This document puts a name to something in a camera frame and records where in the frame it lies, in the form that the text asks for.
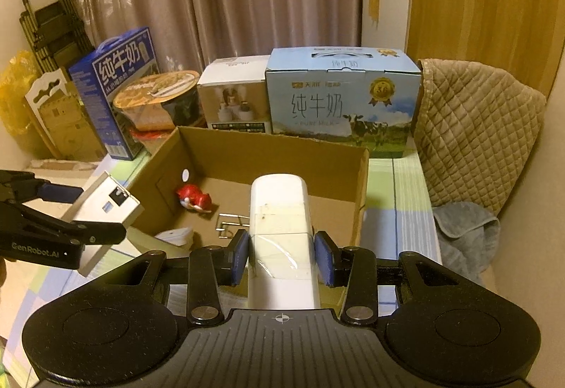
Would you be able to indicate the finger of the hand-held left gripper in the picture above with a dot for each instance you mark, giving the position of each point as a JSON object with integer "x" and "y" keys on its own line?
{"x": 57, "y": 193}
{"x": 88, "y": 233}

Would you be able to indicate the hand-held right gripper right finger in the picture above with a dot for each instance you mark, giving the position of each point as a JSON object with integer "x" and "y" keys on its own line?
{"x": 322, "y": 258}

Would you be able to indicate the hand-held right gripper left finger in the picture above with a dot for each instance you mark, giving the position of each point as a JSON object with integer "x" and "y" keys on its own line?
{"x": 241, "y": 256}

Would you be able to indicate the white wall socket panel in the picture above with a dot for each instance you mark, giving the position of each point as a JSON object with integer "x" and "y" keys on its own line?
{"x": 106, "y": 216}

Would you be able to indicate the white power strip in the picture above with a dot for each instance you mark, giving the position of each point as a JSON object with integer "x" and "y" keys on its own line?
{"x": 282, "y": 211}

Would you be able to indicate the translucent plastic cover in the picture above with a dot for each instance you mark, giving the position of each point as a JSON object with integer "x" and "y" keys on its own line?
{"x": 176, "y": 238}

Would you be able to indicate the red toy figure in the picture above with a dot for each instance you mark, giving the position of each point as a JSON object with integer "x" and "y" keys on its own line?
{"x": 192, "y": 196}

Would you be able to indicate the brown cardboard box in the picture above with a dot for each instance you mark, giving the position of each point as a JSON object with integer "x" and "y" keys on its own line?
{"x": 273, "y": 163}

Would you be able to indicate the printed brown cardboard carton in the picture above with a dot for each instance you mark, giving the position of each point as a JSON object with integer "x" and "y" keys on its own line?
{"x": 70, "y": 136}

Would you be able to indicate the checked tablecloth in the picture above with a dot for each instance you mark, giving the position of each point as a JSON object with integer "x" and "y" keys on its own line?
{"x": 397, "y": 211}

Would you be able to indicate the dark blue milk carton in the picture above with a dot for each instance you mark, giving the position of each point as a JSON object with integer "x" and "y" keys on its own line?
{"x": 101, "y": 105}

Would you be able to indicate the white cutout cardboard piece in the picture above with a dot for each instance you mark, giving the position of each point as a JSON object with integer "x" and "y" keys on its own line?
{"x": 46, "y": 94}

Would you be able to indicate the yellow plastic bag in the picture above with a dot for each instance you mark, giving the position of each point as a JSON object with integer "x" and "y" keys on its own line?
{"x": 15, "y": 101}

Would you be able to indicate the red instant noodle bowl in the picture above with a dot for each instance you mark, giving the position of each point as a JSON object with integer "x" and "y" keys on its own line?
{"x": 152, "y": 134}

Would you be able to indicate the green instant noodle bowl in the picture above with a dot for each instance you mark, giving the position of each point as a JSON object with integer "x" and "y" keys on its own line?
{"x": 154, "y": 101}

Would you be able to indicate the grey cloth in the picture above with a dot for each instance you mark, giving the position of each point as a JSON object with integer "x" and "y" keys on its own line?
{"x": 468, "y": 238}

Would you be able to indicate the light blue milk carton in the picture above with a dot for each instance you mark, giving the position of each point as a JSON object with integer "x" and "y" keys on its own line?
{"x": 344, "y": 105}

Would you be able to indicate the white product box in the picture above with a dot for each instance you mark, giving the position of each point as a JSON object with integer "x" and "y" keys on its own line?
{"x": 231, "y": 101}

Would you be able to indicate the black folding stool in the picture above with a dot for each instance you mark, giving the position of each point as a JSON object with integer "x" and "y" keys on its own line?
{"x": 53, "y": 26}

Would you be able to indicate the beige quilted chair cover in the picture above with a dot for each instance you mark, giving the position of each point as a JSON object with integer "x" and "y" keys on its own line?
{"x": 476, "y": 136}

